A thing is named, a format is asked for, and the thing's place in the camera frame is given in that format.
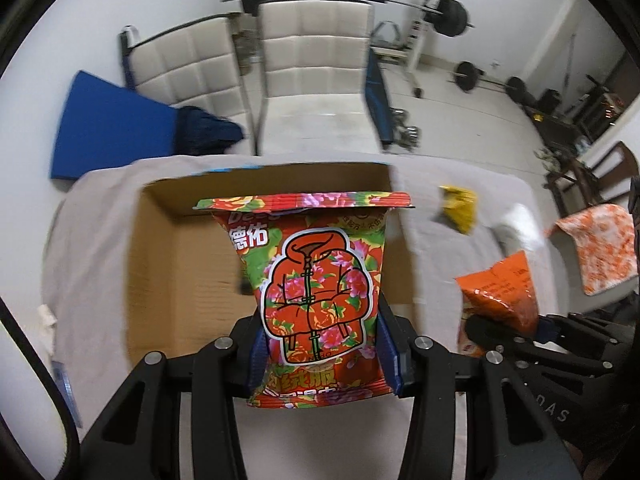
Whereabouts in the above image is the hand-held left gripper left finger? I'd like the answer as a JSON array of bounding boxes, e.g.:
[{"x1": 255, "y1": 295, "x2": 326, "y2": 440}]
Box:
[{"x1": 79, "y1": 311, "x2": 267, "y2": 480}]

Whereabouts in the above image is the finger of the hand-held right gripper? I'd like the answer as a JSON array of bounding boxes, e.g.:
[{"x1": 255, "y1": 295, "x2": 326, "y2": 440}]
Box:
[
  {"x1": 537, "y1": 312, "x2": 632, "y2": 348},
  {"x1": 461, "y1": 313, "x2": 523, "y2": 359}
]

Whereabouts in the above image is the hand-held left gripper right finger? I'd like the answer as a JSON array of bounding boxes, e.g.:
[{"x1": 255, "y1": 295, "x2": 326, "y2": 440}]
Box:
[{"x1": 376, "y1": 293, "x2": 584, "y2": 480}]

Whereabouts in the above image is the orange snack packet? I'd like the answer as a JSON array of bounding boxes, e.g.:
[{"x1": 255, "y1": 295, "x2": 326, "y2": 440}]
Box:
[{"x1": 454, "y1": 250, "x2": 542, "y2": 356}]

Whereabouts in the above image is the red floral snack packet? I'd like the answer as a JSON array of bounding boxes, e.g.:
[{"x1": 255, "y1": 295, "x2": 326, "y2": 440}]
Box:
[{"x1": 192, "y1": 191, "x2": 417, "y2": 411}]

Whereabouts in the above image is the cardboard box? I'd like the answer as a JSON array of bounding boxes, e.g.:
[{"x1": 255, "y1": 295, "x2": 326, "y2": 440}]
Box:
[{"x1": 125, "y1": 162, "x2": 417, "y2": 362}]

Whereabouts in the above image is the white soft packet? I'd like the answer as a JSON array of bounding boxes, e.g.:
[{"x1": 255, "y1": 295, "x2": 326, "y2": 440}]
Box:
[{"x1": 494, "y1": 203, "x2": 547, "y2": 257}]

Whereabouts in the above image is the orange white printed cloth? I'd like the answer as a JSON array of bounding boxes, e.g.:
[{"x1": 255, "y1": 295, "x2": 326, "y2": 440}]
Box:
[{"x1": 547, "y1": 203, "x2": 639, "y2": 297}]

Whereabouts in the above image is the yellow snack packet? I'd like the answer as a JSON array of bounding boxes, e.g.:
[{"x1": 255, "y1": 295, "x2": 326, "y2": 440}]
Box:
[{"x1": 434, "y1": 185, "x2": 479, "y2": 235}]

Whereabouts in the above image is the dark wooden chair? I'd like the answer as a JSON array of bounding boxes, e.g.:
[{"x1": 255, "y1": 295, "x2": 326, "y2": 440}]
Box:
[{"x1": 544, "y1": 141, "x2": 640, "y2": 211}]

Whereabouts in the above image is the blue flat packet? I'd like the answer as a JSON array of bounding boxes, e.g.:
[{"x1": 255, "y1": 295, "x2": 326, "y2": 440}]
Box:
[{"x1": 50, "y1": 360, "x2": 82, "y2": 429}]

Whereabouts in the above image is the grey table cloth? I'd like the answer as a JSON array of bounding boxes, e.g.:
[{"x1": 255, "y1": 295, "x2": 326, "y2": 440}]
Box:
[{"x1": 42, "y1": 154, "x2": 568, "y2": 413}]

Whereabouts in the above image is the black cabinet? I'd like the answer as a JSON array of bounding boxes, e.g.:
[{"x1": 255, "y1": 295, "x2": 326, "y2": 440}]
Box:
[{"x1": 534, "y1": 74, "x2": 627, "y2": 153}]

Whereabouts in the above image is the chrome dumbbell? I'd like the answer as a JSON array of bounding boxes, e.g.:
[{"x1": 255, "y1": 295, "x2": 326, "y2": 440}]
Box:
[{"x1": 391, "y1": 107, "x2": 424, "y2": 152}]

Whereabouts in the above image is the dark blue cloth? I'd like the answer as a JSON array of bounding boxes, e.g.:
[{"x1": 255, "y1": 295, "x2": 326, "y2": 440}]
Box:
[{"x1": 172, "y1": 105, "x2": 246, "y2": 157}]

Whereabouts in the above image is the blue weight bench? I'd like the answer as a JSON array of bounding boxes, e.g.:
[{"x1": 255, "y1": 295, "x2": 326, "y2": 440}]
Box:
[{"x1": 364, "y1": 48, "x2": 402, "y2": 144}]

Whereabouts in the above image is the short barbell with black plates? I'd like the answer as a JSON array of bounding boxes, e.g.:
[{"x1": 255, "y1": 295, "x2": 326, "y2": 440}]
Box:
[{"x1": 450, "y1": 60, "x2": 527, "y2": 100}]

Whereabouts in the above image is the blue foam mat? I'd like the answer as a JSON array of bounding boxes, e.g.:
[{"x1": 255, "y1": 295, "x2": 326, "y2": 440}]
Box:
[{"x1": 49, "y1": 70, "x2": 195, "y2": 182}]

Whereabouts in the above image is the white padded chair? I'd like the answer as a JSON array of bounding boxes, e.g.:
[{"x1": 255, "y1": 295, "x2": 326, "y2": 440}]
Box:
[
  {"x1": 254, "y1": 0, "x2": 385, "y2": 157},
  {"x1": 119, "y1": 12, "x2": 254, "y2": 157}
]

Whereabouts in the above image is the white barbell rack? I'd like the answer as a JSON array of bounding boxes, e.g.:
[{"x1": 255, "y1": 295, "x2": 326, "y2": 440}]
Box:
[{"x1": 406, "y1": 0, "x2": 452, "y2": 99}]

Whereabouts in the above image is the long barbell with black plates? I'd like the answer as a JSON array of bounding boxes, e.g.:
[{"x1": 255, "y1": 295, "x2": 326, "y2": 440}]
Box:
[{"x1": 220, "y1": 0, "x2": 477, "y2": 39}]

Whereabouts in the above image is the black cable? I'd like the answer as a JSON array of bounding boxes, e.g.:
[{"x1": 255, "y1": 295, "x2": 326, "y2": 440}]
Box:
[{"x1": 0, "y1": 294, "x2": 82, "y2": 480}]

